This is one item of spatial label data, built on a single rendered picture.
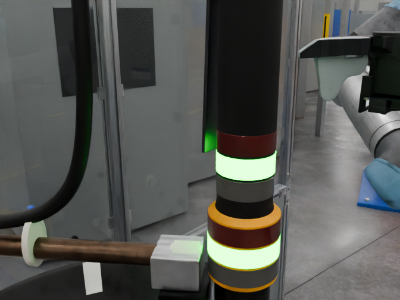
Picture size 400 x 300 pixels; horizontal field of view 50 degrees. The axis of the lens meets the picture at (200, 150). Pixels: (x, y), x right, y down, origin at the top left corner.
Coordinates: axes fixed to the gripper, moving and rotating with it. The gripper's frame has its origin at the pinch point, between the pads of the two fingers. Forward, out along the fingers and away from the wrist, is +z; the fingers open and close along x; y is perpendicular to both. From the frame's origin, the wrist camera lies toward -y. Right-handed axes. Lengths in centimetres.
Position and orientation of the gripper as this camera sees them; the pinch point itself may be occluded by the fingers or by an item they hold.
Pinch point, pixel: (367, 49)
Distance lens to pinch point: 37.1
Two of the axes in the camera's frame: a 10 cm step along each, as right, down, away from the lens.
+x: -7.5, -2.0, 6.3
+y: 0.1, 9.5, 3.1
